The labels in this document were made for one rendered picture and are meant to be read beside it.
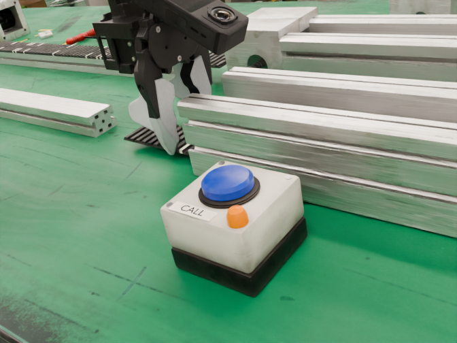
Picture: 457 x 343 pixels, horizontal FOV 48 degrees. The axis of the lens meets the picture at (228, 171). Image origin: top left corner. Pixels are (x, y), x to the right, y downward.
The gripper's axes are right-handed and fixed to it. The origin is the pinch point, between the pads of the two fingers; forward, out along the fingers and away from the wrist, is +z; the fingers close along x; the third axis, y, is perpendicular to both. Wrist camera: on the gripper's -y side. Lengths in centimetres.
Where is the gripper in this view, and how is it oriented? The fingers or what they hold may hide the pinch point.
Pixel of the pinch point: (191, 133)
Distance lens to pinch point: 59.6
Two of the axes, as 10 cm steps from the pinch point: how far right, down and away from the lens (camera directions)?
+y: -7.9, -1.8, 5.9
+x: -5.9, 4.9, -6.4
